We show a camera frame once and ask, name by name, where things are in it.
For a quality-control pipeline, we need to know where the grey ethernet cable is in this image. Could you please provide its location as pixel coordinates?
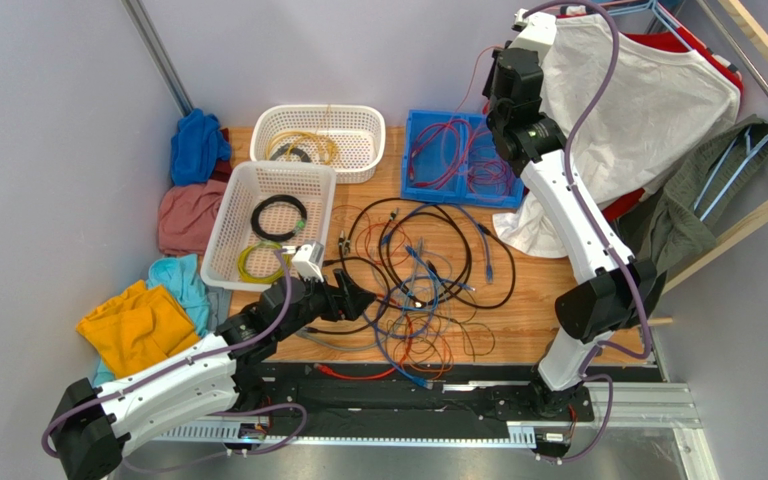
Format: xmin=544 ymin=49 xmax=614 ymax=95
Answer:
xmin=290 ymin=239 xmax=452 ymax=354

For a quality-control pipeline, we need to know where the thin brown wire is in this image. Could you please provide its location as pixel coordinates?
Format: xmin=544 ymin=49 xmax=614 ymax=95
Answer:
xmin=370 ymin=266 xmax=497 ymax=367

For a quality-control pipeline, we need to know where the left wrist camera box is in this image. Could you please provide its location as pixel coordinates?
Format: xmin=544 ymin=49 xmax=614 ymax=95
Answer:
xmin=282 ymin=241 xmax=325 ymax=282

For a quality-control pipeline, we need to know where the thick black cable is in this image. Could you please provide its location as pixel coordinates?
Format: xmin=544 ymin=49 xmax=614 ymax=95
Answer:
xmin=304 ymin=196 xmax=518 ymax=335

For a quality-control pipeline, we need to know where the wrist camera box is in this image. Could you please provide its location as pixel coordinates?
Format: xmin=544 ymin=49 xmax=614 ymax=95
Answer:
xmin=509 ymin=9 xmax=557 ymax=55
xmin=282 ymin=241 xmax=325 ymax=282

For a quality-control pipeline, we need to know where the black coil in oval basket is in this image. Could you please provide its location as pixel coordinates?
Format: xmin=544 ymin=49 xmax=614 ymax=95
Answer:
xmin=269 ymin=144 xmax=312 ymax=163

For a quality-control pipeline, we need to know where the white oval basket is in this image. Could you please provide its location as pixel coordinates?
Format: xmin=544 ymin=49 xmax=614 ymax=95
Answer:
xmin=249 ymin=104 xmax=386 ymax=184

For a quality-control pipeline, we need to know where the pink cloth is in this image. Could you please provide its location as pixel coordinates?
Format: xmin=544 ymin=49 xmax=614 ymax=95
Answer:
xmin=158 ymin=180 xmax=227 ymax=255

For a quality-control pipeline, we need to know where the yellow green coiled cable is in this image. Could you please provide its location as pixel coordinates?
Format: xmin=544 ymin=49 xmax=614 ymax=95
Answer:
xmin=238 ymin=240 xmax=293 ymax=286

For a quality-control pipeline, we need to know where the thick red ethernet cable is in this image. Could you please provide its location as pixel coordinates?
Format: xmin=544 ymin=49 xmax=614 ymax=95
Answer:
xmin=311 ymin=290 xmax=425 ymax=382

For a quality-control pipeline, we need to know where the thin blue wire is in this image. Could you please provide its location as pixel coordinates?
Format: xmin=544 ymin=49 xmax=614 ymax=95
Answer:
xmin=403 ymin=243 xmax=478 ymax=327

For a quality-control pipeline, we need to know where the thin dark red wire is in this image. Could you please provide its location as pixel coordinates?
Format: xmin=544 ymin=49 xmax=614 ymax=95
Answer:
xmin=466 ymin=123 xmax=522 ymax=198

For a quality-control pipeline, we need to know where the wooden clothes rack frame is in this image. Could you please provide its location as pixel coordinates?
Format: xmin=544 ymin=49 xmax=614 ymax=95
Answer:
xmin=543 ymin=0 xmax=768 ymax=327

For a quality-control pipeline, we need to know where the white t-shirt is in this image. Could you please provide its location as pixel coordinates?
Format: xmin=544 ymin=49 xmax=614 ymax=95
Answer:
xmin=490 ymin=13 xmax=742 ymax=260

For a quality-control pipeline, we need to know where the black coiled cable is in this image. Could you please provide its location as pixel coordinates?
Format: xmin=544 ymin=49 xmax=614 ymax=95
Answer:
xmin=251 ymin=194 xmax=309 ymax=243

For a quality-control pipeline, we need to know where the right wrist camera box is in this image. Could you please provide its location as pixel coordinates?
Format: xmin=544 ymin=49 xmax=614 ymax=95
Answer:
xmin=509 ymin=9 xmax=557 ymax=55

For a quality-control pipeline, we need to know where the yellow cloth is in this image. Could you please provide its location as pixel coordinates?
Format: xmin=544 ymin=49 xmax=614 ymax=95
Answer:
xmin=75 ymin=280 xmax=200 ymax=385

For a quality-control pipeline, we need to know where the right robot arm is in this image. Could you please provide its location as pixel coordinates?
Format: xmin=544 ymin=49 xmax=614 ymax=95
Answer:
xmin=484 ymin=46 xmax=662 ymax=418

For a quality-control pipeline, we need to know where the olive green garment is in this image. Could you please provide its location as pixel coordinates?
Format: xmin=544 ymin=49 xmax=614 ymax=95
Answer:
xmin=615 ymin=115 xmax=768 ymax=283

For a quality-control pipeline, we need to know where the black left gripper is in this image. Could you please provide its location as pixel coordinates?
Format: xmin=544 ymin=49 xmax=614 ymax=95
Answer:
xmin=274 ymin=268 xmax=376 ymax=342

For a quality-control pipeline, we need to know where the white rectangular basket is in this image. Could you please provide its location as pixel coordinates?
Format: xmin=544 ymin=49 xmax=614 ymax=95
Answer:
xmin=200 ymin=161 xmax=336 ymax=292

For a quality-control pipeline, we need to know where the red garment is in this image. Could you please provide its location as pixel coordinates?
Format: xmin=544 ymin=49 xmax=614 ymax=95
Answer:
xmin=482 ymin=5 xmax=745 ymax=226

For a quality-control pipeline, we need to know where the thick blue ethernet cable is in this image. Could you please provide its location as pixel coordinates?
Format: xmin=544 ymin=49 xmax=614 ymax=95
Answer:
xmin=350 ymin=203 xmax=496 ymax=391

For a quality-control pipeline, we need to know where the blue divided bin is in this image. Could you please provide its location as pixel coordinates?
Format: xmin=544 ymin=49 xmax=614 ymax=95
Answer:
xmin=401 ymin=110 xmax=525 ymax=209

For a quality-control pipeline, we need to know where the cyan cloth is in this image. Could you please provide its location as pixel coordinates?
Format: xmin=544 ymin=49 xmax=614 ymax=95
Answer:
xmin=91 ymin=254 xmax=214 ymax=387

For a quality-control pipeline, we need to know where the grey cloth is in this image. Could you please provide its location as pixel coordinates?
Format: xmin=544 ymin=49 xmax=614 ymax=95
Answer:
xmin=206 ymin=286 xmax=232 ymax=332

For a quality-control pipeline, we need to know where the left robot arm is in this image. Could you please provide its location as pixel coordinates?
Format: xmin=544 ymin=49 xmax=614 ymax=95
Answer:
xmin=41 ymin=270 xmax=376 ymax=479

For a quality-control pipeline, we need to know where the blue cloth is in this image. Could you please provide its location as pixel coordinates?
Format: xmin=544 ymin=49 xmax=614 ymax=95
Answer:
xmin=170 ymin=108 xmax=232 ymax=187

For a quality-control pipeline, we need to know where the thick yellow ethernet cable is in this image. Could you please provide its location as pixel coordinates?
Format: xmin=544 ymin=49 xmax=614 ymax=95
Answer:
xmin=265 ymin=130 xmax=340 ymax=166

